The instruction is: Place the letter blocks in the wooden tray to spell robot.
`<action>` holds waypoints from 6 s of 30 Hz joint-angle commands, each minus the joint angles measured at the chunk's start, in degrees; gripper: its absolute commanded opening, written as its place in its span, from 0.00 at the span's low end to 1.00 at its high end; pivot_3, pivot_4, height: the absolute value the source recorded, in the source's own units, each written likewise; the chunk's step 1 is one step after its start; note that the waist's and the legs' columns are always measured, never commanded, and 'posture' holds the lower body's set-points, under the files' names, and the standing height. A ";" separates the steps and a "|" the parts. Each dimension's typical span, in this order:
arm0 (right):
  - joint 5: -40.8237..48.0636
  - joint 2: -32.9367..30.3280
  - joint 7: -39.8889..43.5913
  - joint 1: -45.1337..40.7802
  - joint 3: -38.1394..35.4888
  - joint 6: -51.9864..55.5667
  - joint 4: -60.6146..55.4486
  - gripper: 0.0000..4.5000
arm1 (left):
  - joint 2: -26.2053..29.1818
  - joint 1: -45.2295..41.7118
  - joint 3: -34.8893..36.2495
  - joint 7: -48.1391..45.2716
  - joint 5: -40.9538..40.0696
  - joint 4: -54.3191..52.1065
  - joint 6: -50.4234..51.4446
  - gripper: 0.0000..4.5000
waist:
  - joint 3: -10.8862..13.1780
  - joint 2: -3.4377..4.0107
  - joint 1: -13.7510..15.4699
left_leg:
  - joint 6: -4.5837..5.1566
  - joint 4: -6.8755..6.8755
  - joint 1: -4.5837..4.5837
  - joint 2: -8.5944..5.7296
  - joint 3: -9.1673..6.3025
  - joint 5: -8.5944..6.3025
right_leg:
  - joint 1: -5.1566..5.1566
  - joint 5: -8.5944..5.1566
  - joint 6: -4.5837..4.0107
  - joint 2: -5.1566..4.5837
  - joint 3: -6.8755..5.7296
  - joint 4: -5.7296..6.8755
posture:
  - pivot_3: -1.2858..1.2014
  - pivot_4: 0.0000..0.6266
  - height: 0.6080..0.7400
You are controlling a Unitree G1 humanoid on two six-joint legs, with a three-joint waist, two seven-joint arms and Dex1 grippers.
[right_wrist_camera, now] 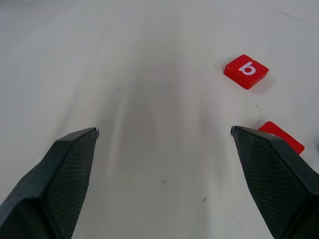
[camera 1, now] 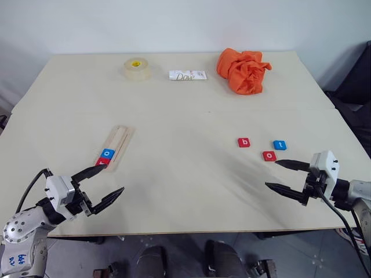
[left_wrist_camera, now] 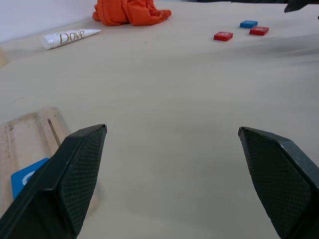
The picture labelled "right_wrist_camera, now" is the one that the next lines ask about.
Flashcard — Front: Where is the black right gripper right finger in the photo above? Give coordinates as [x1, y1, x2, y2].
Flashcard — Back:
[230, 125, 319, 239]

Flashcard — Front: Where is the red letter tile with b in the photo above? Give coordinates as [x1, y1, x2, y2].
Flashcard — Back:
[223, 54, 270, 90]

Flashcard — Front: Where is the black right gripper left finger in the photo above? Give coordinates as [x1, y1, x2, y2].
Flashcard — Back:
[0, 127, 100, 239]

